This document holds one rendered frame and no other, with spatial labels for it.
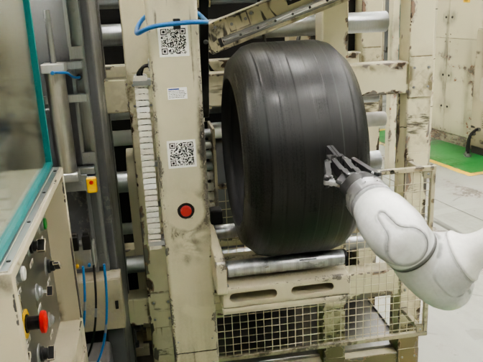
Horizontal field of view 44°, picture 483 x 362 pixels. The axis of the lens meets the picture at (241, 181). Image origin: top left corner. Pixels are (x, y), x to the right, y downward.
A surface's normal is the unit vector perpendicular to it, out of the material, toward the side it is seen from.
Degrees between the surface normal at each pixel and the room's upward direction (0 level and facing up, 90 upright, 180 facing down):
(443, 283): 104
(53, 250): 90
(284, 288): 90
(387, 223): 43
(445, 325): 0
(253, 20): 90
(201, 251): 90
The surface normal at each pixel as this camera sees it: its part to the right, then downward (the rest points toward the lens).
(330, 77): 0.08, -0.51
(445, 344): -0.04, -0.95
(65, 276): 0.16, 0.28
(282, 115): 0.12, -0.23
